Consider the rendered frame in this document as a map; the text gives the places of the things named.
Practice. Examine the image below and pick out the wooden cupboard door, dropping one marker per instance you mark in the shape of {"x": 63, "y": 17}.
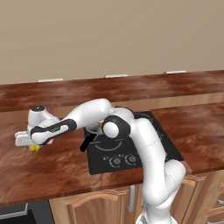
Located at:
{"x": 189, "y": 204}
{"x": 96, "y": 208}

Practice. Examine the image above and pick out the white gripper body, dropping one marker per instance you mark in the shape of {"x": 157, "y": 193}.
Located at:
{"x": 22, "y": 139}

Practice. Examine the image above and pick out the white stool top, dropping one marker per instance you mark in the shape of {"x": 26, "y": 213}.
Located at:
{"x": 116, "y": 75}
{"x": 175, "y": 71}
{"x": 50, "y": 80}

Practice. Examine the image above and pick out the wooden drawer front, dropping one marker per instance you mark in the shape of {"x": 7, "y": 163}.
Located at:
{"x": 218, "y": 189}

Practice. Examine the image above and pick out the grey hob knob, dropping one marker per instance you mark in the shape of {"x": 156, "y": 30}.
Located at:
{"x": 117, "y": 161}
{"x": 132, "y": 159}

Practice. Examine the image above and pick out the black dishwasher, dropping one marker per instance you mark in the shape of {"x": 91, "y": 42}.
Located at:
{"x": 26, "y": 215}

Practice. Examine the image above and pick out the yellow lemon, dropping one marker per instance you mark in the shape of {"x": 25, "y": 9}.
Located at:
{"x": 34, "y": 148}

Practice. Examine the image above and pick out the black hob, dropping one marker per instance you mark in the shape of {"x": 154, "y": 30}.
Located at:
{"x": 99, "y": 163}

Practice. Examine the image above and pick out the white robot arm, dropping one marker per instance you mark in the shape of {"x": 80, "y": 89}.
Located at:
{"x": 151, "y": 163}

